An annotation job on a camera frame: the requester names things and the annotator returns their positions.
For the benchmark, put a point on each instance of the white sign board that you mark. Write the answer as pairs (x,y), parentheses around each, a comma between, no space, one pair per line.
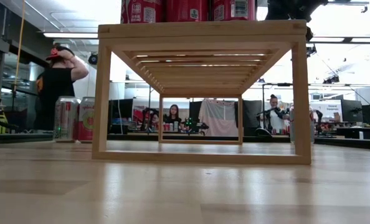
(333,109)

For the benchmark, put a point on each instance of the black boom stand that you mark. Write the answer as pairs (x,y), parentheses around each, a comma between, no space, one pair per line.
(263,105)

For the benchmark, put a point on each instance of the white hanging cloth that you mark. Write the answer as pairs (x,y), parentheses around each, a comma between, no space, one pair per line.
(217,116)

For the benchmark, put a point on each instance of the person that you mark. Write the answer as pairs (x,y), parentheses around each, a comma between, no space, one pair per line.
(55,90)
(273,101)
(173,112)

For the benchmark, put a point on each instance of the red Coke Zero can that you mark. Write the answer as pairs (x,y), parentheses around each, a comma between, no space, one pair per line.
(186,11)
(141,11)

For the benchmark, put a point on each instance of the ceiling lamp fixture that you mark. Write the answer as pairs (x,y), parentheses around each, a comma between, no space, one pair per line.
(348,3)

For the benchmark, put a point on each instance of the slatted wooden shelf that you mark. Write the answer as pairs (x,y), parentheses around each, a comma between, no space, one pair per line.
(200,31)

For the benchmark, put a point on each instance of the ceiling light panel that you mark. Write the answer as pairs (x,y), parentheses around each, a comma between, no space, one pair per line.
(325,39)
(69,35)
(367,40)

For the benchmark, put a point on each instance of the dark partition panel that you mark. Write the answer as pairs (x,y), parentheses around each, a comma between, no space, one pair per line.
(195,107)
(252,113)

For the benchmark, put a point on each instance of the red Coca-Cola original can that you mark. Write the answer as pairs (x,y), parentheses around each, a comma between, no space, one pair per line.
(233,11)

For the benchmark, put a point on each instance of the background black robot arm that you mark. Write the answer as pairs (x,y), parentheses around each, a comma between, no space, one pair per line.
(147,116)

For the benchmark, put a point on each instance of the background robot with green lights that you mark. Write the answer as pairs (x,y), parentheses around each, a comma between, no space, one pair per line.
(192,124)

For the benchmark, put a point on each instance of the silver Diet Coke can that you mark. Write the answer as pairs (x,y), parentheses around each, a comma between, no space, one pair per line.
(66,118)
(291,124)

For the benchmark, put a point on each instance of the round black ceiling camera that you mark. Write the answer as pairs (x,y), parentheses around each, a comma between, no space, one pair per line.
(93,59)

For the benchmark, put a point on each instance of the yellow device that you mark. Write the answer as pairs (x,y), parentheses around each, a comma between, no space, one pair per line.
(1,119)

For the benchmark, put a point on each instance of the pink Spindrift can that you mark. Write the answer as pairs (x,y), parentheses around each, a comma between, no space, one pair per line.
(88,119)

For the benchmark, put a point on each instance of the black aluminium table frame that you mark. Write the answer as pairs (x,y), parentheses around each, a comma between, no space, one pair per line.
(132,137)

